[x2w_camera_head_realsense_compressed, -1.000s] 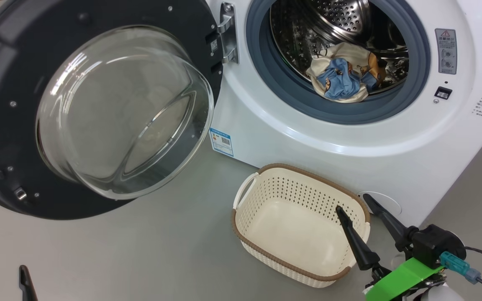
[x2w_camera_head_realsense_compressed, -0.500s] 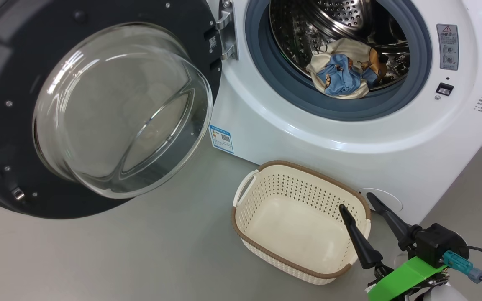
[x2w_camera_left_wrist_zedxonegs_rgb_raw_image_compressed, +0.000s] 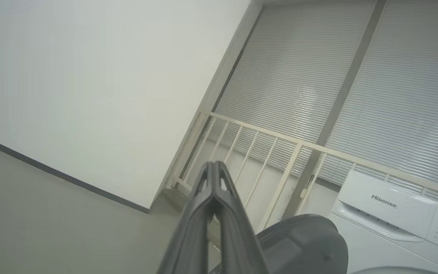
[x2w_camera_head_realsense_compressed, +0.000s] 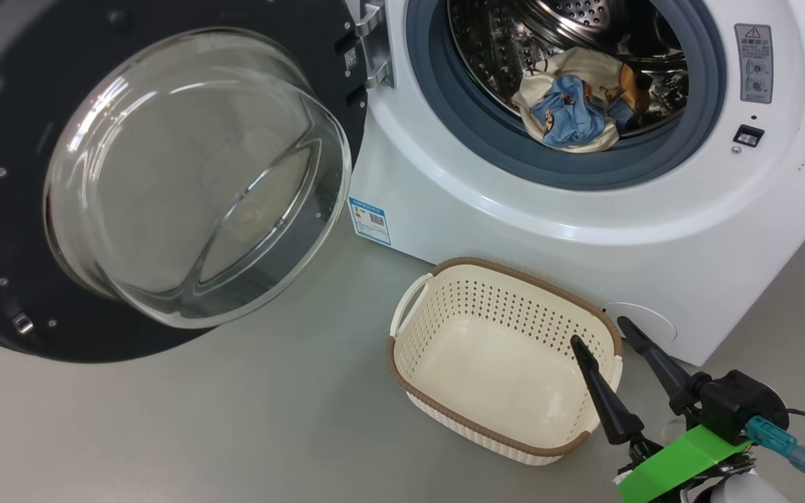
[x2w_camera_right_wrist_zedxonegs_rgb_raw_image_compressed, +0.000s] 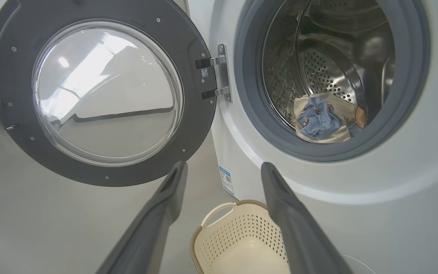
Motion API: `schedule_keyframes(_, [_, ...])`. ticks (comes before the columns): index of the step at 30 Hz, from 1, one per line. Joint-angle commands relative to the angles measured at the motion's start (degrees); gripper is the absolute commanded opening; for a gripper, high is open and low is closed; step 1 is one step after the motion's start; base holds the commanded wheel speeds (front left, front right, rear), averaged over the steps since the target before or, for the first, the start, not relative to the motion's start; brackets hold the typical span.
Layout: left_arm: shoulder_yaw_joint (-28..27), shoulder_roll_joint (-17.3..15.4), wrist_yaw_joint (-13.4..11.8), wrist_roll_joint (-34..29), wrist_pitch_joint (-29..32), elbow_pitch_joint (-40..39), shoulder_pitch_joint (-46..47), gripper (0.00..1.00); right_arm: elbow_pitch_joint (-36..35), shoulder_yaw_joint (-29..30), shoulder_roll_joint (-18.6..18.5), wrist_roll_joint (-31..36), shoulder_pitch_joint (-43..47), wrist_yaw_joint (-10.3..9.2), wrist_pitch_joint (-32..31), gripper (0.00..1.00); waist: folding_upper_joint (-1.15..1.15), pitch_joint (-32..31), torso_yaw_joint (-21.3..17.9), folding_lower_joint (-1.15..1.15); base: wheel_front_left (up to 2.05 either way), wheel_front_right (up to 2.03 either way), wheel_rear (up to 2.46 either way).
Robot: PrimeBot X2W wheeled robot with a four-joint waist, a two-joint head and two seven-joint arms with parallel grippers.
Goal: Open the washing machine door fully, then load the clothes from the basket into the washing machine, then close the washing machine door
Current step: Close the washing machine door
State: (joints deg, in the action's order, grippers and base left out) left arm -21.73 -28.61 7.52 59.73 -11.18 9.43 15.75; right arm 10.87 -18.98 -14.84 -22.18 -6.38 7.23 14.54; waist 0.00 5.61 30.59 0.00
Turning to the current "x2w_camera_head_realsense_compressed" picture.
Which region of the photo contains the steel washer drum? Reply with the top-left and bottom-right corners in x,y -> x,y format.
448,0 -> 690,137

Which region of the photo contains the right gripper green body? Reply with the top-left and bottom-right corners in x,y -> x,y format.
616,425 -> 753,503

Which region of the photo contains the metal door hinge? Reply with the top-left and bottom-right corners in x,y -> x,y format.
355,0 -> 396,90

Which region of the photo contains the cream cartoon face garment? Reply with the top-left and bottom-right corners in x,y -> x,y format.
512,47 -> 655,153

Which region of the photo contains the grey rubber door gasket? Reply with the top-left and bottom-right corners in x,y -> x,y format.
406,0 -> 728,191

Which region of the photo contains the blue energy label sticker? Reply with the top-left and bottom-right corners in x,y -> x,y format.
348,196 -> 392,246

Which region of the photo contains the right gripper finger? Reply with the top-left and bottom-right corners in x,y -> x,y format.
616,316 -> 711,414
570,335 -> 644,446

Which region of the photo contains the white front-load washing machine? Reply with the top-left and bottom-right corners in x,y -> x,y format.
347,0 -> 805,367

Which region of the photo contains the teal plug black cable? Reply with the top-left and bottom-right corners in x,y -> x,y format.
747,416 -> 805,490

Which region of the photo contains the cream perforated laundry basket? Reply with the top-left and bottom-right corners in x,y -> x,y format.
386,256 -> 625,467

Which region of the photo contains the grey warning sticker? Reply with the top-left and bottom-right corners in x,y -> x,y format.
734,23 -> 774,104

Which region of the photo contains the blue printed garment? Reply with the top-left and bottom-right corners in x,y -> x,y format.
530,75 -> 607,145

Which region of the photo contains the black glass washing machine door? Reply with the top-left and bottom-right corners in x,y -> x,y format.
0,0 -> 375,364

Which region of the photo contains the round filter cover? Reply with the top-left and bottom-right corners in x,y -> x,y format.
602,302 -> 678,364

